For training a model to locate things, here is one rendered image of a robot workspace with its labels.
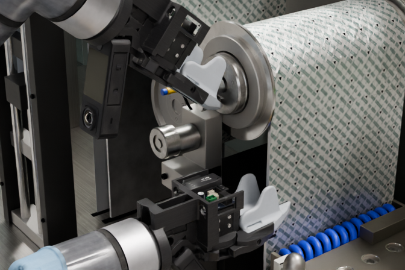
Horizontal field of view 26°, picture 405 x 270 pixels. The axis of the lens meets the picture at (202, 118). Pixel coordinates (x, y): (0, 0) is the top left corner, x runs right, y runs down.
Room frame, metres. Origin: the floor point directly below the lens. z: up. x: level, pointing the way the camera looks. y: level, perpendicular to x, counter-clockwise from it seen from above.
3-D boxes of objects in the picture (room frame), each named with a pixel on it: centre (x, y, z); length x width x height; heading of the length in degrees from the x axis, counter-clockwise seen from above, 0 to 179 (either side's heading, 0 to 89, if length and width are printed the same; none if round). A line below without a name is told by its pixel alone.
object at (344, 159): (1.01, -0.17, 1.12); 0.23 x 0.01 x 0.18; 127
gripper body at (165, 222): (0.87, 0.02, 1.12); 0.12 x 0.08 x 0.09; 127
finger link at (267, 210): (0.92, -0.08, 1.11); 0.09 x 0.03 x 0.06; 126
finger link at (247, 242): (0.89, -0.04, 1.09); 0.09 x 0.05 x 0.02; 126
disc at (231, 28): (0.99, -0.04, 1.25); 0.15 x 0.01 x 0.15; 37
